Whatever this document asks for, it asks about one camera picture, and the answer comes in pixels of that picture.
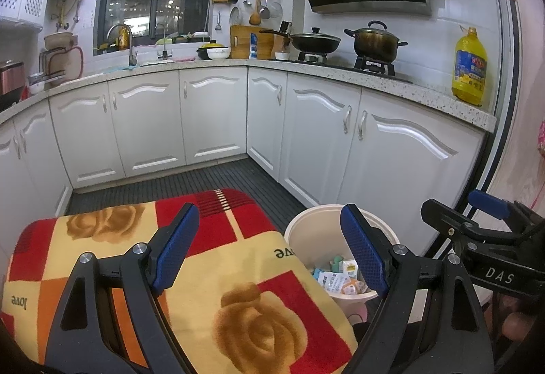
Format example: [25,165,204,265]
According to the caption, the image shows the beige basin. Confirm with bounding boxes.
[43,31,78,51]

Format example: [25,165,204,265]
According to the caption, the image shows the stacked white bowls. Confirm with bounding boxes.
[27,73,46,96]

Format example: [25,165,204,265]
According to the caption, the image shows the small chrome tap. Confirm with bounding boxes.
[154,22,175,62]

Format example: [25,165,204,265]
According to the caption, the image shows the yellow cooking oil bottle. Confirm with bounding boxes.
[451,26,488,107]

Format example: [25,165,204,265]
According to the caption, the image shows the copper rice cooker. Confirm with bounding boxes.
[0,60,26,98]

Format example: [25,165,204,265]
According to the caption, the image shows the brass pot with lid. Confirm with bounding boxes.
[344,20,408,62]

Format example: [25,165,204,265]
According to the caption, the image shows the black wire dish rack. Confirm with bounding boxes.
[39,44,83,87]

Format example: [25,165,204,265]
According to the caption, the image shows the yellow lidded casserole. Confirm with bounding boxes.
[197,40,231,60]

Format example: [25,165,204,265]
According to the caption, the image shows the wooden cutting board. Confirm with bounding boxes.
[230,25,282,60]

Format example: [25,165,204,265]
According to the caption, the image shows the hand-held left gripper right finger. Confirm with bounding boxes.
[340,204,497,374]

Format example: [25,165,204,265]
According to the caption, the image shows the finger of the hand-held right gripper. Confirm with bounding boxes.
[421,199,524,247]
[468,189,545,232]

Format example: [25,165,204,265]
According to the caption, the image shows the black gas stove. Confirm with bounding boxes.
[268,50,414,84]

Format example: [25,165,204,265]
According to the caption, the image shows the cream plastic bin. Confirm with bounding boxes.
[283,204,402,317]

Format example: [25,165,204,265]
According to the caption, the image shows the dark window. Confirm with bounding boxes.
[97,0,216,55]

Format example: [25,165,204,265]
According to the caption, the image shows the red yellow printed blanket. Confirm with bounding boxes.
[0,188,358,374]

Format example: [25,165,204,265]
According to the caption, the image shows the white lower cabinets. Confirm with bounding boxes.
[0,66,488,264]

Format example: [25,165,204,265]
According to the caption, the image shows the wooden knife block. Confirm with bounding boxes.
[272,20,294,55]

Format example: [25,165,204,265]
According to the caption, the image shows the black wok with lid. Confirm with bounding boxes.
[259,27,342,55]

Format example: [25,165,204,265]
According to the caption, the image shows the person's right hand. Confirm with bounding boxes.
[489,293,541,343]

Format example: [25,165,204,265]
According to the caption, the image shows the brown dotted snack packet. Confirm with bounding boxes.
[341,278,369,296]

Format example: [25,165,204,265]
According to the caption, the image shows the tall kitchen faucet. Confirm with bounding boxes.
[106,22,139,67]

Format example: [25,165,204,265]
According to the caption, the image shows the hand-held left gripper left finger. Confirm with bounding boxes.
[43,202,201,374]

